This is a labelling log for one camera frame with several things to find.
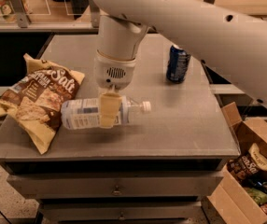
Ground middle metal bracket post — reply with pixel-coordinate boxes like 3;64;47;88
89;0;100;28

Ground grey metal cabinet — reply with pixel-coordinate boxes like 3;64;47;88
0;34;240;224

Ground chips bag in box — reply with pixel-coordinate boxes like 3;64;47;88
227;143;267;183

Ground upper drawer handle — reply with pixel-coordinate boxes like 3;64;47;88
112;185;122;196

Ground green snack packet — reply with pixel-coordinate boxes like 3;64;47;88
245;188;267;205

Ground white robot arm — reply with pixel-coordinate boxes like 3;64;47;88
92;0;267;108

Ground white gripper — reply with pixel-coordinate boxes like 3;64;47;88
94;52;136;129

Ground left metal bracket post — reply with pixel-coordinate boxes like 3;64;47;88
10;0;30;28

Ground blue soda can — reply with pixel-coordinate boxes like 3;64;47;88
166;45;190;84

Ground sea salt chips bag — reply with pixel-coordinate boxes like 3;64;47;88
0;54;85;154

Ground clear plastic water bottle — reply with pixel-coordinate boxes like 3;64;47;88
61;96;151;130

